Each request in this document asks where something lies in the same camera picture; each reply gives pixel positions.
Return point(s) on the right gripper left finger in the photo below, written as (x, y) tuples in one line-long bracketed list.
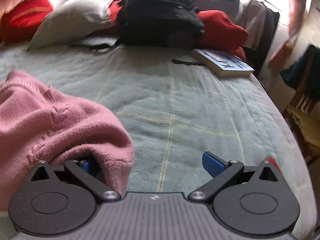
[(54, 200)]

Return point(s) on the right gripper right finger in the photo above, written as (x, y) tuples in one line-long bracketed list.
[(249, 200)]

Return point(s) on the pink and white sweater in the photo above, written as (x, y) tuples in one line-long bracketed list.
[(39, 122)]

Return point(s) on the wooden chair with clothes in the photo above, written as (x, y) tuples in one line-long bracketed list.
[(303, 77)]

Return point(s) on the clothes rack with garments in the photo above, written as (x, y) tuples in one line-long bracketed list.
[(257, 19)]

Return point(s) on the red flat case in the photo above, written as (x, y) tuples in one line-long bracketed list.
[(273, 162)]

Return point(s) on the green plaid bed blanket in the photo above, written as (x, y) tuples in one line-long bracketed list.
[(175, 112)]

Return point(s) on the blue white book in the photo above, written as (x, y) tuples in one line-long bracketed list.
[(221, 63)]

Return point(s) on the red quilt right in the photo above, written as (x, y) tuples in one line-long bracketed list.
[(221, 34)]

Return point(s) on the red quilt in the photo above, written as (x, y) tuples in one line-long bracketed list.
[(221, 34), (21, 23)]

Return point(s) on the red quilt left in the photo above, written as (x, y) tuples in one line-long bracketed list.
[(21, 23)]

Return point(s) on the grey green pillow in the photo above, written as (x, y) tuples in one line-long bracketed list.
[(73, 20)]

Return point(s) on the black backpack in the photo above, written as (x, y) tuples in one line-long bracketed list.
[(159, 23)]

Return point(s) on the red plaid curtain right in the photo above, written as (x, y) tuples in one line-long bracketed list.
[(296, 16)]

